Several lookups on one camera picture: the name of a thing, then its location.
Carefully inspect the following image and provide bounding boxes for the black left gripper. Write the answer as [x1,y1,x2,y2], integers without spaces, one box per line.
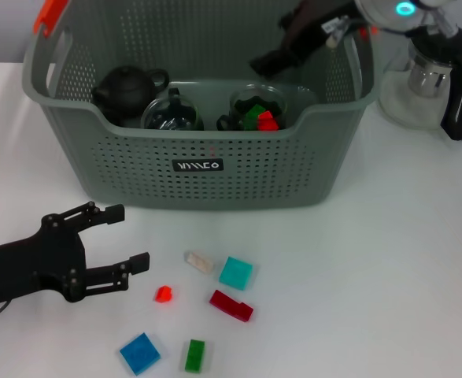
[0,201,152,311]

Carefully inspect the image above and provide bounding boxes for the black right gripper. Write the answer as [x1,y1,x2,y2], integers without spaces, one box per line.
[249,0,364,80]

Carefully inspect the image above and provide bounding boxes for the green toy brick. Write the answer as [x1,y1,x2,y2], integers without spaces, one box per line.
[242,104,266,131]
[183,338,207,373]

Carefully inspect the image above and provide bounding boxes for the teal square toy brick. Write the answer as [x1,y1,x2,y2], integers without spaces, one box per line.
[218,255,254,291]

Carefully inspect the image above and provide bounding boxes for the grey perforated storage basket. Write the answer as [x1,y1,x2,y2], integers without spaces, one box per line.
[20,0,382,212]

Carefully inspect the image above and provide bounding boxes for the clear white toy brick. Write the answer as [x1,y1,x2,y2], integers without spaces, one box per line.
[183,250,216,274]

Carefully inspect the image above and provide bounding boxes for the blue square toy brick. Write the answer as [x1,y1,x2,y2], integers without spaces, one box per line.
[119,332,163,375]

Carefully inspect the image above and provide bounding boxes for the dark red toy brick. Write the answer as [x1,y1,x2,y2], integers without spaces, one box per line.
[209,290,254,323]

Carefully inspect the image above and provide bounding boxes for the black clay teapot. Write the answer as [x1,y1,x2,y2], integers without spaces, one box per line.
[91,65,172,118]

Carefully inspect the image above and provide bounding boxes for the glass pitcher with black handle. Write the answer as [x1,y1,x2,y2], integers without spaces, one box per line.
[378,23,462,142]

